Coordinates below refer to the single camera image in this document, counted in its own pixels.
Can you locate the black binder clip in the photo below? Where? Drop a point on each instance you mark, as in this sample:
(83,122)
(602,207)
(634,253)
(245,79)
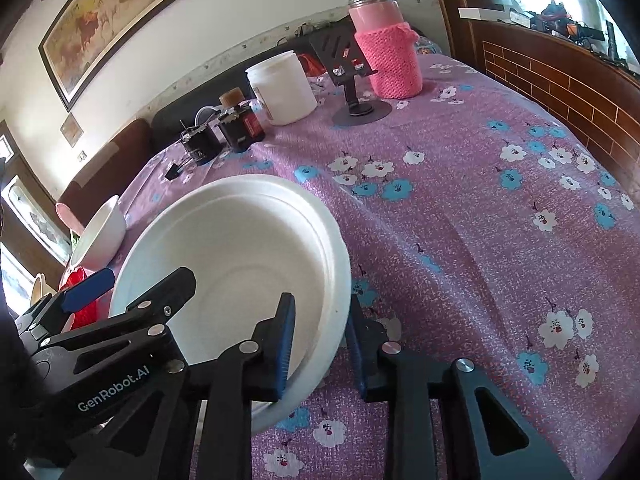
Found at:
(172,171)

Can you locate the pink plastic container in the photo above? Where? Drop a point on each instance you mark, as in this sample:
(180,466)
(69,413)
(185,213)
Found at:
(67,217)

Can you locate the black phone stand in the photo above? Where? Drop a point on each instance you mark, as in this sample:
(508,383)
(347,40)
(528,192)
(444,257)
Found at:
(362,112)

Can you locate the wooden brick pattern panel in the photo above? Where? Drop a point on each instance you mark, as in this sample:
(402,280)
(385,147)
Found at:
(550,75)

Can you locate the white ceramic bowl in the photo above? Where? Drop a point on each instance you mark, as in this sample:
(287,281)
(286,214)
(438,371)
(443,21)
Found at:
(100,240)

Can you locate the white plastic jar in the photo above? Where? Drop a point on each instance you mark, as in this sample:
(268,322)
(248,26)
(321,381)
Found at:
(282,90)

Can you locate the dark bottle with brown lid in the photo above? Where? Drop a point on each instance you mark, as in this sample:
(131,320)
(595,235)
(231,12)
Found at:
(240,130)

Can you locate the white flat box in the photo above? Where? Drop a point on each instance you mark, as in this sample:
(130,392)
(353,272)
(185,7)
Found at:
(485,11)

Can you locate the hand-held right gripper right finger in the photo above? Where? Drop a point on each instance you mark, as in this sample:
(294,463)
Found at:
(355,345)

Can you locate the small black jar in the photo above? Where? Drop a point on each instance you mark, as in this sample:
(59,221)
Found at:
(202,147)

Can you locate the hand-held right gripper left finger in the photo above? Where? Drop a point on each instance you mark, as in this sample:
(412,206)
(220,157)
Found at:
(285,340)

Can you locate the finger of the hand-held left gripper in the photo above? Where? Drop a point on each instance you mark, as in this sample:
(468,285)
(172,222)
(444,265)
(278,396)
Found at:
(165,292)
(90,287)

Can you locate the framed horse painting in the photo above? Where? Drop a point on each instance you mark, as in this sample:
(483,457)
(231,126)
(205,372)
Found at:
(115,15)

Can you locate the pile of assorted tools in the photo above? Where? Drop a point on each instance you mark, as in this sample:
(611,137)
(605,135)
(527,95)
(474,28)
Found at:
(575,25)

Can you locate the pink thermos with knitted sleeve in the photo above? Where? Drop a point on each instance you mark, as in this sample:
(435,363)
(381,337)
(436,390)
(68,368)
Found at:
(390,60)

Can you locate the small wall plaque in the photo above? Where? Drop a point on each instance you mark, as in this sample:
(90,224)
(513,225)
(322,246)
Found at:
(72,128)

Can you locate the red glass plate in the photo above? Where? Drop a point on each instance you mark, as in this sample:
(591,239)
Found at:
(87,317)

